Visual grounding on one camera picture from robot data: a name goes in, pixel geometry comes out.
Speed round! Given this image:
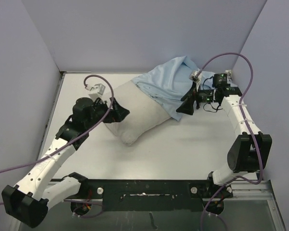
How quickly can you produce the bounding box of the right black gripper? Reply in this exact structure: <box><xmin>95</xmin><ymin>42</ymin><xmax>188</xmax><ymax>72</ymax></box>
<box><xmin>176</xmin><ymin>81</ymin><xmax>217</xmax><ymax>115</ymax></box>

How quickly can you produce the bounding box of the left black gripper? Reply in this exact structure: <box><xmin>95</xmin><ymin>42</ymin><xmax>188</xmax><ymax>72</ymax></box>
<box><xmin>85</xmin><ymin>97</ymin><xmax>129</xmax><ymax>129</ymax></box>

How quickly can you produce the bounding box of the white pillow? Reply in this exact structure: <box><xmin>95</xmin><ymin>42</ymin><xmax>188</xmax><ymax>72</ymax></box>
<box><xmin>105</xmin><ymin>81</ymin><xmax>170</xmax><ymax>145</ymax></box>

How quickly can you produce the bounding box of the light blue pillowcase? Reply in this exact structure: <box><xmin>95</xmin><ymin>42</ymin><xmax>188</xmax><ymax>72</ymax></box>
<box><xmin>131</xmin><ymin>55</ymin><xmax>239</xmax><ymax>122</ymax></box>

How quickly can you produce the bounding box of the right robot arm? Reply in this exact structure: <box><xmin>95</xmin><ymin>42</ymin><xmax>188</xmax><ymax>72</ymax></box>
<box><xmin>176</xmin><ymin>71</ymin><xmax>272</xmax><ymax>197</ymax></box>

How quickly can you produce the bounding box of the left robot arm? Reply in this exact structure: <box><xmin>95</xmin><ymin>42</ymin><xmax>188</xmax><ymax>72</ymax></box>
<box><xmin>1</xmin><ymin>97</ymin><xmax>130</xmax><ymax>228</ymax></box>

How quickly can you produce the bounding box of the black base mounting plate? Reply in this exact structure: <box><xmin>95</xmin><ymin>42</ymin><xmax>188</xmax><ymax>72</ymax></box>
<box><xmin>59</xmin><ymin>179</ymin><xmax>234</xmax><ymax>212</ymax></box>

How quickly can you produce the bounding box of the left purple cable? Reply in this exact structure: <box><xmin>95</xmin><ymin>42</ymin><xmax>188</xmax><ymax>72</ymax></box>
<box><xmin>0</xmin><ymin>75</ymin><xmax>116</xmax><ymax>219</ymax></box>

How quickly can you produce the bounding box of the purple cable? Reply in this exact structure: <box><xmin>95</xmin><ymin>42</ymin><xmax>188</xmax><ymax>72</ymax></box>
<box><xmin>199</xmin><ymin>52</ymin><xmax>264</xmax><ymax>231</ymax></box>
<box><xmin>0</xmin><ymin>75</ymin><xmax>116</xmax><ymax>219</ymax></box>

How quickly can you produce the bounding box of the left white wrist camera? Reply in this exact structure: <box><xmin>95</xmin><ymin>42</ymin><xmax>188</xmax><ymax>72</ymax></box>
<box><xmin>85</xmin><ymin>84</ymin><xmax>105</xmax><ymax>101</ymax></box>

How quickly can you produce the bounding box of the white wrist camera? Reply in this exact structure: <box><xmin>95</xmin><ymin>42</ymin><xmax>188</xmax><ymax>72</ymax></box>
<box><xmin>85</xmin><ymin>84</ymin><xmax>105</xmax><ymax>101</ymax></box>
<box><xmin>189</xmin><ymin>70</ymin><xmax>202</xmax><ymax>91</ymax></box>

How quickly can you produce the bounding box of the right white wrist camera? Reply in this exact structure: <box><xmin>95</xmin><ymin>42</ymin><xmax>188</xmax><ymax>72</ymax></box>
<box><xmin>189</xmin><ymin>70</ymin><xmax>202</xmax><ymax>91</ymax></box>

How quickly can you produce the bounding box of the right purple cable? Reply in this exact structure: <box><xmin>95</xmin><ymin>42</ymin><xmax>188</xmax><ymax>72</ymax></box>
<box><xmin>199</xmin><ymin>52</ymin><xmax>264</xmax><ymax>231</ymax></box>

